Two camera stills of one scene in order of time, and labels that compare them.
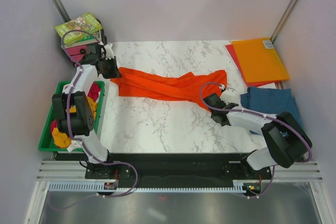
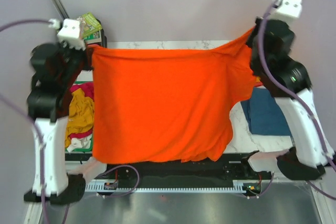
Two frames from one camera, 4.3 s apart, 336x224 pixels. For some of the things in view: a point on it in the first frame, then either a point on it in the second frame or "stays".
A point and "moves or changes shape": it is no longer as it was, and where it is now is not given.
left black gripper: (115, 73) → (86, 54)
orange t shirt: (145, 85) moves or changes shape
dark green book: (93, 39) stays
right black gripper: (226, 104) → (251, 40)
